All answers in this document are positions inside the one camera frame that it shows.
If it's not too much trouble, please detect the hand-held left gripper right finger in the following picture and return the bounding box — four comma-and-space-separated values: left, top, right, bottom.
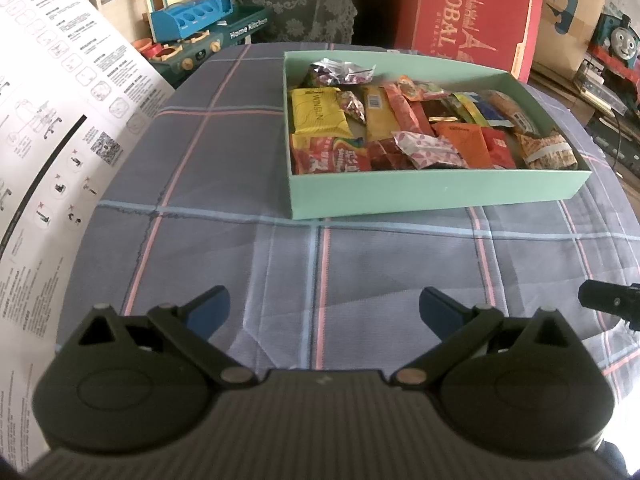
391, 287, 591, 386

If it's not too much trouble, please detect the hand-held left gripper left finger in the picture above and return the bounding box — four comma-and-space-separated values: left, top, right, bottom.
65, 286, 258, 388

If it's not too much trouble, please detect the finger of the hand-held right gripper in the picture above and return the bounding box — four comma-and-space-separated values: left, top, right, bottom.
578, 280, 640, 318

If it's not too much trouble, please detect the mint green cardboard box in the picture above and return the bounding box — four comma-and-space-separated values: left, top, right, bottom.
282, 50, 593, 221

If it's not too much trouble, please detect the brown patterned noodle packet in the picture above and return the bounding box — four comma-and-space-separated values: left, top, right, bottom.
516, 132, 580, 171

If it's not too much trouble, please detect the pink white patterned packet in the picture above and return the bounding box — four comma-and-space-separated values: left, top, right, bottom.
391, 130, 470, 170

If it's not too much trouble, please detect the dark red shiny packet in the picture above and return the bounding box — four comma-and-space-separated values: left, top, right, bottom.
369, 139, 417, 171

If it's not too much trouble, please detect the orange snack packet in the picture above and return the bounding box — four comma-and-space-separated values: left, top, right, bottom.
431, 122, 495, 170

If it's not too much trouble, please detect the red snack packet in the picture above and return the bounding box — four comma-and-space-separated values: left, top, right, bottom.
481, 128, 517, 170

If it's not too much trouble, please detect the red rainbow candy packet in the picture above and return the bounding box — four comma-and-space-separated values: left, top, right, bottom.
290, 134, 373, 175

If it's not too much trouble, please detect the dark brown snack packet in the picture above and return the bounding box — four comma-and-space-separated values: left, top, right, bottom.
421, 99, 460, 125

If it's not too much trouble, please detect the yellow green snack packet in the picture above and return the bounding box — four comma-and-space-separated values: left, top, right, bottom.
452, 92, 492, 128

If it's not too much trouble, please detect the salmon pink snack packet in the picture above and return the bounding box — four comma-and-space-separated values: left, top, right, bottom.
384, 82, 435, 137

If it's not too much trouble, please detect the blue white snack packet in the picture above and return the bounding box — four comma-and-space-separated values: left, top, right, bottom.
475, 100, 512, 128

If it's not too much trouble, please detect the gold snack packet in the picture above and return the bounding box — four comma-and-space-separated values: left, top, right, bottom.
361, 85, 403, 142

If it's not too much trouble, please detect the clear biscuit packet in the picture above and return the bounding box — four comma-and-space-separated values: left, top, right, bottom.
487, 90, 543, 137

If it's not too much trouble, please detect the small colourful candy packet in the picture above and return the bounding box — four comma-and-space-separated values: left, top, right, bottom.
336, 90, 367, 125

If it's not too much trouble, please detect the silver foil packet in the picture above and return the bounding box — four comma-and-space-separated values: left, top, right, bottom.
306, 57, 377, 87

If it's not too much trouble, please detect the black electronic device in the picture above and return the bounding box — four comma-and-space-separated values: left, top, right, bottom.
587, 110, 640, 171

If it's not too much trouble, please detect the clear plastic case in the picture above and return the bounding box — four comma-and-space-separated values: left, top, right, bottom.
575, 57, 628, 113

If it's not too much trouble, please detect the white instruction sheet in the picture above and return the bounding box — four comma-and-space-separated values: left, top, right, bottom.
0, 0, 176, 461

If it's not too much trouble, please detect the blue toy train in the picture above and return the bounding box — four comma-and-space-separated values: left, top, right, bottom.
587, 10, 640, 86

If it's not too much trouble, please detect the dark green toy box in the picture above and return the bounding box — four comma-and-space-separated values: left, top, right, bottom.
132, 5, 273, 88

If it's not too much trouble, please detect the brown cardboard box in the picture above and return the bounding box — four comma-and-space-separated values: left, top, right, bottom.
530, 0, 621, 68

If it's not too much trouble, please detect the blue toy tray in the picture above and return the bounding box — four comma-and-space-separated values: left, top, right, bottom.
149, 0, 236, 43

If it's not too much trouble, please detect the red cardboard box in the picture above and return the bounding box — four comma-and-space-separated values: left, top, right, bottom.
394, 0, 545, 83

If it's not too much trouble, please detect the grey lace cloth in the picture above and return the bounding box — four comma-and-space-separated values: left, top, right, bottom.
235, 0, 358, 45

